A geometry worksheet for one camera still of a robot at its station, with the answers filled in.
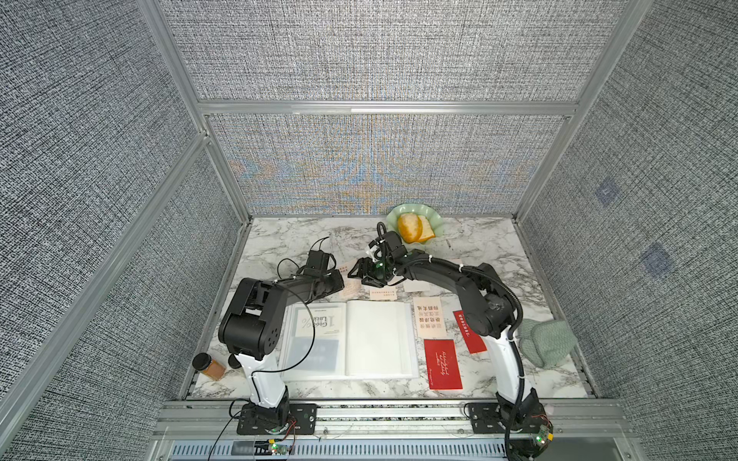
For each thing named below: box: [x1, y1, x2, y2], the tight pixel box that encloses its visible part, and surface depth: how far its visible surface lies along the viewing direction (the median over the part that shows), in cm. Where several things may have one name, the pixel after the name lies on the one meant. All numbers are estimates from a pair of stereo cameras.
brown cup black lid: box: [192, 352, 226, 382], surface depth 77 cm
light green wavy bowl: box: [386, 202, 444, 245], surface depth 113 cm
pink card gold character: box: [369, 285, 398, 301], surface depth 99 cm
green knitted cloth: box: [517, 318, 578, 368], surface depth 87 cm
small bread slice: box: [417, 215, 437, 243], surface depth 112 cm
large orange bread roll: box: [397, 212, 423, 244], surface depth 109 cm
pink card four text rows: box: [413, 296, 447, 339], surface depth 93 cm
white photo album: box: [281, 300, 420, 382], surface depth 89 cm
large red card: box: [423, 339, 464, 390], surface depth 84 cm
